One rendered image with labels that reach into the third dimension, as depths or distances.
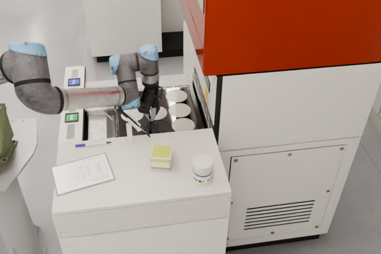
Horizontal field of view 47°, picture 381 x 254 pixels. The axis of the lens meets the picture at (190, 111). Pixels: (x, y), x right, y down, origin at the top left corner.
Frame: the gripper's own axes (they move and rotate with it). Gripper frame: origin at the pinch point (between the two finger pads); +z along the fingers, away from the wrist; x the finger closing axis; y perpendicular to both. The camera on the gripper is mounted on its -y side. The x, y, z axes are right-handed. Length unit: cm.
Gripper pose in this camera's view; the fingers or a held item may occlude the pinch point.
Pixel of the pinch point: (150, 119)
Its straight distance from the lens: 193.4
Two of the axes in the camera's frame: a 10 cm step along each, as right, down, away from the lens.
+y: 2.8, -6.0, 7.5
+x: -9.6, -1.9, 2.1
